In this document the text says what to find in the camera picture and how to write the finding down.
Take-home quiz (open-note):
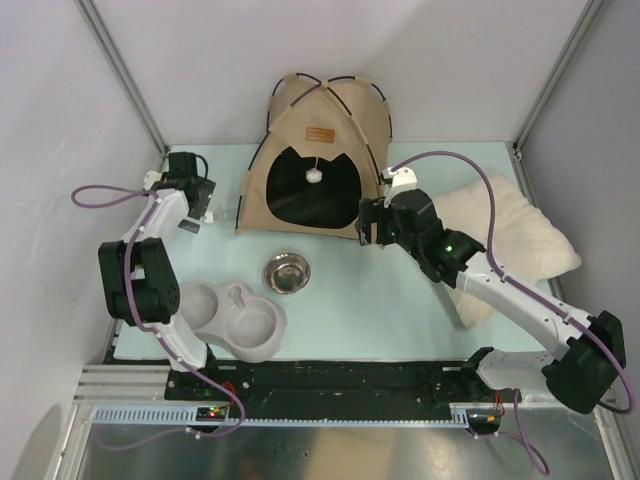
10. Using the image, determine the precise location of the beige fabric pet tent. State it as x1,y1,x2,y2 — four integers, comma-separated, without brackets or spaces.
234,71,394,241

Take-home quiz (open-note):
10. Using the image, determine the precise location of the steel pet bowl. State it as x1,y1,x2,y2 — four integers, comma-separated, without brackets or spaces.
263,252,311,295

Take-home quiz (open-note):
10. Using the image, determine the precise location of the grey double pet feeder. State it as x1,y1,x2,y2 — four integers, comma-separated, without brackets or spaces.
179,282,287,363

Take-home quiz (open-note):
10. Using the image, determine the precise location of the black tent pole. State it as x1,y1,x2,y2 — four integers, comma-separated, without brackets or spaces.
237,72,394,231
251,72,393,178

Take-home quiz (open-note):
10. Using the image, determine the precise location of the clear water bottle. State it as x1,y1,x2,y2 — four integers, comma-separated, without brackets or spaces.
202,209,236,225

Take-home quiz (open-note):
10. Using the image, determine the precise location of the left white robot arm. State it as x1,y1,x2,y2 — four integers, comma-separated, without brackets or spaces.
98,152,222,399

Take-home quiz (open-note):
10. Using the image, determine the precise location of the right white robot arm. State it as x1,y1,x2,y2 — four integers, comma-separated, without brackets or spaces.
356,189,636,414

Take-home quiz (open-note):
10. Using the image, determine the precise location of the white pompom toy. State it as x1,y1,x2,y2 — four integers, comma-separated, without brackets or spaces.
305,168,323,184

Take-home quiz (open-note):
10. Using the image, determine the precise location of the white fluffy pillow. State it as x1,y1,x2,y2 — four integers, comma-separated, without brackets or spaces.
429,173,584,329

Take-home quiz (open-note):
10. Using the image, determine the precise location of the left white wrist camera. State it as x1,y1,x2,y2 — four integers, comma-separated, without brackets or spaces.
143,170,162,190

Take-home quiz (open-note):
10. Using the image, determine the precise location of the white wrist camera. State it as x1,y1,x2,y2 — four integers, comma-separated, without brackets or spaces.
381,167,417,196
143,170,162,190

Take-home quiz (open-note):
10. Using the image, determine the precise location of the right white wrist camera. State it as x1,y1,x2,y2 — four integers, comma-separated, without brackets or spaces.
381,167,417,196

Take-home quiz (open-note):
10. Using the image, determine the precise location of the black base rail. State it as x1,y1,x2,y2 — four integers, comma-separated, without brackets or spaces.
164,357,481,421

